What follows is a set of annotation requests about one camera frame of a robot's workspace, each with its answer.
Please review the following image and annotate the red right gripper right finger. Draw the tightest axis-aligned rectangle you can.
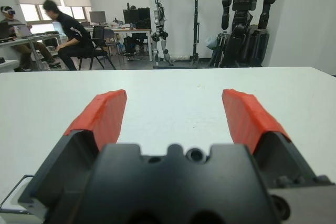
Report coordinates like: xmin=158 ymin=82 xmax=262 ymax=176
xmin=222 ymin=88 xmax=333 ymax=190

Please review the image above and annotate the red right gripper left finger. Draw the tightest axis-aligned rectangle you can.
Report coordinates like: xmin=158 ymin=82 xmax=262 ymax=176
xmin=17 ymin=89 xmax=128 ymax=218

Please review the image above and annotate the black tripod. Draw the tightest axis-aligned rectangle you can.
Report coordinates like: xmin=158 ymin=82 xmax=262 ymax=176
xmin=208 ymin=31 xmax=229 ymax=68

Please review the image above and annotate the grey mesh chair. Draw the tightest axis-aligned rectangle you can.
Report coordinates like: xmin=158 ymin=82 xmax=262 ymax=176
xmin=104 ymin=29 xmax=124 ymax=57

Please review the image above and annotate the pale plastic bag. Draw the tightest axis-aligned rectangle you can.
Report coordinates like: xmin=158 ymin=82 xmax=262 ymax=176
xmin=204 ymin=36 xmax=219 ymax=51

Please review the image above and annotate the black office chair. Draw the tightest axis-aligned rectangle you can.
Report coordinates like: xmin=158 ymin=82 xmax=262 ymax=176
xmin=78 ymin=25 xmax=117 ymax=71

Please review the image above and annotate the person in black clothes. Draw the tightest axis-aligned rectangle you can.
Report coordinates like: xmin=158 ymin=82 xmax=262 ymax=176
xmin=43 ymin=0 xmax=94 ymax=71

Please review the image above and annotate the white office desk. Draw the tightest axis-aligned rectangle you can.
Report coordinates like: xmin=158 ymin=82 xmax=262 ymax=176
xmin=83 ymin=26 xmax=153 ymax=62

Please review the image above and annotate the silver computer monitor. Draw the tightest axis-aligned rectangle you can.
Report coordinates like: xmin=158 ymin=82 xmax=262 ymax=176
xmin=89 ymin=10 xmax=107 ymax=26

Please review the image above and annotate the black computer monitor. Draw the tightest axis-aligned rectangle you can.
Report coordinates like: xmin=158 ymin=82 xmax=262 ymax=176
xmin=122 ymin=6 xmax=152 ymax=30

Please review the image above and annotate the white low table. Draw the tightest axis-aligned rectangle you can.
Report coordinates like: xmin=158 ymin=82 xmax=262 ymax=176
xmin=0 ymin=57 xmax=20 ymax=73

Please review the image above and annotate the small silver humanoid robot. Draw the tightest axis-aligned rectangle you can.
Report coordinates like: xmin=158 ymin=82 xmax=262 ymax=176
xmin=151 ymin=0 xmax=175 ymax=67

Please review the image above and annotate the grey office desk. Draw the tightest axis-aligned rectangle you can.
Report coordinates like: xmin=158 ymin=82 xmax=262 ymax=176
xmin=0 ymin=33 xmax=64 ymax=71

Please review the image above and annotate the open silver laptop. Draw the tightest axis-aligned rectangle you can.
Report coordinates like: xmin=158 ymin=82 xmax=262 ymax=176
xmin=14 ymin=24 xmax=34 ymax=38

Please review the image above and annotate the person with VR headset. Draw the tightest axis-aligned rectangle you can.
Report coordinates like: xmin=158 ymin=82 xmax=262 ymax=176
xmin=0 ymin=5 xmax=61 ymax=72

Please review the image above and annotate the black gantry hoist frame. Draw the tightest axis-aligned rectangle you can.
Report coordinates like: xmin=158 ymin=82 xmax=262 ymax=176
xmin=178 ymin=0 xmax=214 ymax=65

